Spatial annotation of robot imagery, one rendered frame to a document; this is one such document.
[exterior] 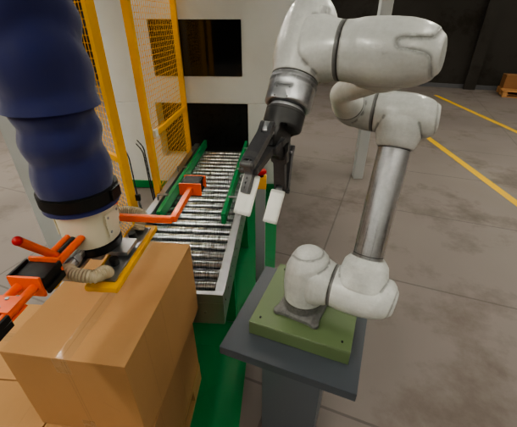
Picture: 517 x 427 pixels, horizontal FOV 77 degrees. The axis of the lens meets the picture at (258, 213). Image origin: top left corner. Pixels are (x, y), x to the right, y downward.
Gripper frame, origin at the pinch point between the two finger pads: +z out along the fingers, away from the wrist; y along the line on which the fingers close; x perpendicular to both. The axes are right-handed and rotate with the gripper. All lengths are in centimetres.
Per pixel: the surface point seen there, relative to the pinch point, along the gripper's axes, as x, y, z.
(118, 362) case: -39, -21, 51
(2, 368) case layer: -110, -37, 88
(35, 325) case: -74, -18, 53
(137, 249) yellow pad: -53, -32, 21
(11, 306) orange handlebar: -48, 8, 34
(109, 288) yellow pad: -47, -17, 31
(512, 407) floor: 100, -170, 62
